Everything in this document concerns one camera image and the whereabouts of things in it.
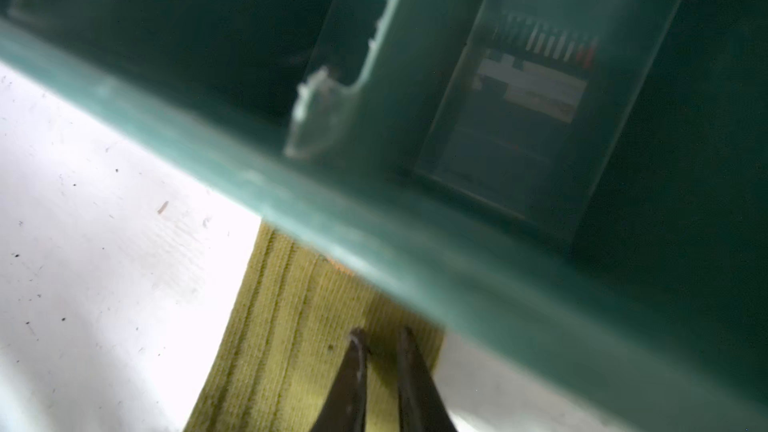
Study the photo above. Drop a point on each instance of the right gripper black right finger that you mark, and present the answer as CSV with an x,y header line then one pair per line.
x,y
420,407

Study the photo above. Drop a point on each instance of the olive green striped sock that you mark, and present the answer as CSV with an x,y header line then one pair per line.
x,y
286,338

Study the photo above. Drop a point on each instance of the green plastic compartment tray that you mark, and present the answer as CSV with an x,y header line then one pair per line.
x,y
580,185

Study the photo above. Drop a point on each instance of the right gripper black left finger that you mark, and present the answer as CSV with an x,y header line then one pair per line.
x,y
344,408

